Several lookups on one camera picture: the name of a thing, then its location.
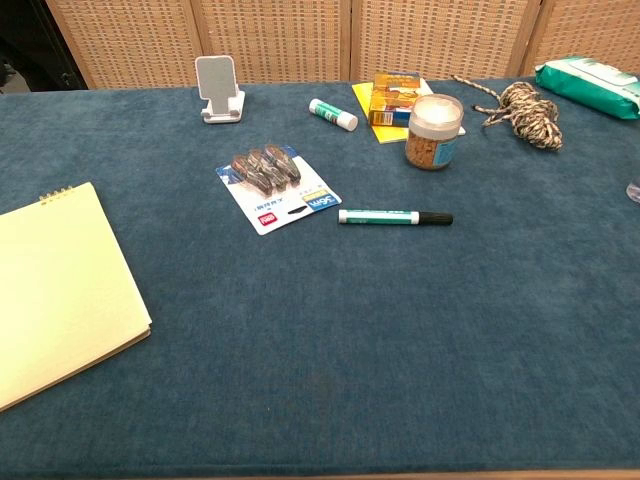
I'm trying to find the cream spiral notebook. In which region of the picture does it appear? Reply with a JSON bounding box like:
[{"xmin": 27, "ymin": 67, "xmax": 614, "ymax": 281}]
[{"xmin": 0, "ymin": 181, "xmax": 153, "ymax": 414}]

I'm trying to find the correction tape blister pack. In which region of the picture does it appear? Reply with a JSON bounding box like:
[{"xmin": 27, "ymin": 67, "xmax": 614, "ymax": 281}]
[{"xmin": 215, "ymin": 143, "xmax": 343, "ymax": 237}]

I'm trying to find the green white marker pen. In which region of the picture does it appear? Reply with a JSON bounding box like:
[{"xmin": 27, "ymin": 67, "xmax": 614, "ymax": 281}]
[{"xmin": 337, "ymin": 208, "xmax": 455, "ymax": 227}]

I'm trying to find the blue table cloth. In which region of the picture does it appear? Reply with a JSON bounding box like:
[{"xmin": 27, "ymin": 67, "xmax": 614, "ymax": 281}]
[{"xmin": 0, "ymin": 74, "xmax": 640, "ymax": 476}]

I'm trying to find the white green glue stick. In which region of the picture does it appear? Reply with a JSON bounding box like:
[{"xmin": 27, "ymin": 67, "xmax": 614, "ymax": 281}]
[{"xmin": 308, "ymin": 97, "xmax": 359, "ymax": 133}]

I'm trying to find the clear jar with white lid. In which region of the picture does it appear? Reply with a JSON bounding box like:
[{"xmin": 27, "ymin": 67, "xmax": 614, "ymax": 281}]
[{"xmin": 404, "ymin": 93, "xmax": 465, "ymax": 172}]

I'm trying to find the yellow paper sheet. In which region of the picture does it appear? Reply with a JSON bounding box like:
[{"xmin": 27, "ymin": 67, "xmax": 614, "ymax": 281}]
[{"xmin": 351, "ymin": 79, "xmax": 412, "ymax": 146}]

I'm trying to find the yellow orange cardboard box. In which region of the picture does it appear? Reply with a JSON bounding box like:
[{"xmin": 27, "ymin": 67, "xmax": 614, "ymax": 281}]
[{"xmin": 368, "ymin": 72, "xmax": 422, "ymax": 128}]

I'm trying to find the white phone stand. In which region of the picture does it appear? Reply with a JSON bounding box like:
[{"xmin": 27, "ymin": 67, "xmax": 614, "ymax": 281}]
[{"xmin": 194, "ymin": 55, "xmax": 247, "ymax": 125}]

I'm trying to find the woven rattan folding screen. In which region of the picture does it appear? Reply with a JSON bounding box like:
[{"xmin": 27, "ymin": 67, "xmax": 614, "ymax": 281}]
[{"xmin": 44, "ymin": 0, "xmax": 640, "ymax": 90}]

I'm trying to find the green wet wipes pack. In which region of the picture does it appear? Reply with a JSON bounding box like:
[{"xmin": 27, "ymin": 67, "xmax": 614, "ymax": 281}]
[{"xmin": 534, "ymin": 55, "xmax": 640, "ymax": 121}]

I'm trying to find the beige braided rope bundle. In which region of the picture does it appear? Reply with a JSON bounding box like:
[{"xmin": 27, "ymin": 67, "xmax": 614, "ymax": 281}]
[{"xmin": 451, "ymin": 74, "xmax": 565, "ymax": 153}]

